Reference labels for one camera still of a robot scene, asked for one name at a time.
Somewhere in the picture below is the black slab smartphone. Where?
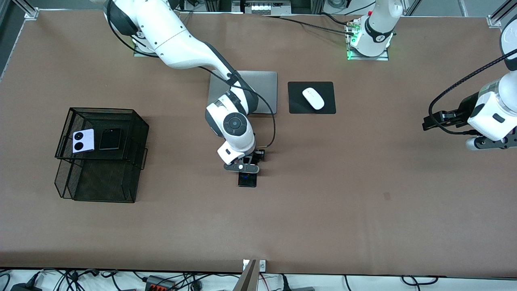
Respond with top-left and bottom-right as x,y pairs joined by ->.
238,171 -> 258,188

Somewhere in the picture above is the black flip phone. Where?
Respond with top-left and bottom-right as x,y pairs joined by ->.
99,129 -> 121,151

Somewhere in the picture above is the lilac flip phone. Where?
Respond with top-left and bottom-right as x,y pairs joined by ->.
72,129 -> 96,154

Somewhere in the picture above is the black mouse pad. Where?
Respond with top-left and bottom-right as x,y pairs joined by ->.
288,81 -> 336,114

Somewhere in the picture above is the silver closed laptop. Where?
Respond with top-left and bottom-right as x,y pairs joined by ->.
208,70 -> 278,114

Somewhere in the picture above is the white computer mouse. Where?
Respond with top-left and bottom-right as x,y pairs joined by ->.
302,87 -> 325,110

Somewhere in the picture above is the aluminium profile bar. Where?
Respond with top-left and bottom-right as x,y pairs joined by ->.
233,259 -> 259,291

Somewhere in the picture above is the grey device with white connectors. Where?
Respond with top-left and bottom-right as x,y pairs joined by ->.
232,0 -> 291,15

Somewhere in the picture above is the black mesh two-tier tray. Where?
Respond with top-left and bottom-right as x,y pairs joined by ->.
54,107 -> 149,204

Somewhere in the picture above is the black hub with orange ports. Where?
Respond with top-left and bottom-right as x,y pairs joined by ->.
145,275 -> 177,291

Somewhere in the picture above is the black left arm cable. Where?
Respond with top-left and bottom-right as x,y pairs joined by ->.
428,52 -> 517,135

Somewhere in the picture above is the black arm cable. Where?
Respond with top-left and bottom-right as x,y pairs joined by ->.
428,52 -> 517,135
106,8 -> 277,149

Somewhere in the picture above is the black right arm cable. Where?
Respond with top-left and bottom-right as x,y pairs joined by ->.
106,8 -> 277,149

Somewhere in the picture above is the aluminium frame profile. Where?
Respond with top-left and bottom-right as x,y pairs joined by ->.
487,0 -> 517,28

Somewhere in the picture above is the black braided table cable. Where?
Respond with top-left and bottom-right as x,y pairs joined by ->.
261,15 -> 356,37

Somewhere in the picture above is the black looped floor cable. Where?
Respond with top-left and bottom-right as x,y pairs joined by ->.
401,275 -> 439,286

